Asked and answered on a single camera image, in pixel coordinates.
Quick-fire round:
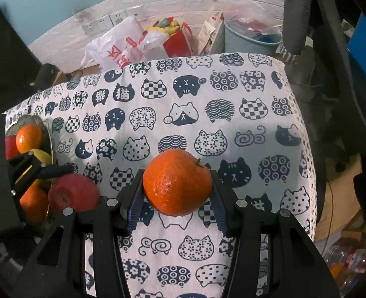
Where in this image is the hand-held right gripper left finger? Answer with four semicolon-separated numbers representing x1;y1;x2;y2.
15;169;146;298

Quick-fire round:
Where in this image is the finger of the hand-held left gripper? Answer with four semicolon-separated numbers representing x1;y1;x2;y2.
7;151;75;194
11;190;29;223

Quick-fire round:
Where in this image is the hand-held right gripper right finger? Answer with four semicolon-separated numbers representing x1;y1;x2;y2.
209;169;340;298

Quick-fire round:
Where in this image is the large orange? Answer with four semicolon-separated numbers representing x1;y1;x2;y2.
19;185;50;223

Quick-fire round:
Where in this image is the yellow lemon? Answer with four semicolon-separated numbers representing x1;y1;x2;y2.
15;149;53;188

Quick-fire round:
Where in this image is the red apple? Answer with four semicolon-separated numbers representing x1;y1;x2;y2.
48;173;100;215

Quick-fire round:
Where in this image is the glass bowl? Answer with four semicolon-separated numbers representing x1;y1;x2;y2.
4;115;57;224

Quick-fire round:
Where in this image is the small mandarin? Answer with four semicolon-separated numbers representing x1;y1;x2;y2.
142;149;213;217
16;124;43;154

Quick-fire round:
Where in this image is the red fruit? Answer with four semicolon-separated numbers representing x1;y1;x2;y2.
5;136;20;159

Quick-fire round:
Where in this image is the cat print tablecloth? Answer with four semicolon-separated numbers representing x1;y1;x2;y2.
1;52;318;298

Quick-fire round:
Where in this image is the white plastic bag red print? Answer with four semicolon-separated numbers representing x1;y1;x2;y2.
82;16;146;71

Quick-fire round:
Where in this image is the pile of plastic bottles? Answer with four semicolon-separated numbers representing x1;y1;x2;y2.
323;239;366;295

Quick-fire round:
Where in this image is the black office chair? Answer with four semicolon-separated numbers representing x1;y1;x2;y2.
284;0;366;230

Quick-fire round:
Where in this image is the crumpled clear plastic bag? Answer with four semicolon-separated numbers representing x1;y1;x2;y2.
138;30;169;52

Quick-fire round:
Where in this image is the red cardboard box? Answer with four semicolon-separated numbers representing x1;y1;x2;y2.
144;22;193;59

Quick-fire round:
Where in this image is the light blue trash bin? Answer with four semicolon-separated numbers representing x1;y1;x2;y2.
224;22;283;56

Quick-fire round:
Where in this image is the brown paper bag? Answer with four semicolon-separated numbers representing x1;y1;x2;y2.
197;11;225;56

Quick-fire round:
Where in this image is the yellow plastic bag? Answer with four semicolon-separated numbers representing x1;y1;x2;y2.
146;17;183;35

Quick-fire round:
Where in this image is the clear bin liner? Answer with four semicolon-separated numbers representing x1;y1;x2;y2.
225;0;284;42

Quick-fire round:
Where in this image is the grey garment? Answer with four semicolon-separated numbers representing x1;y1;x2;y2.
279;0;315;66

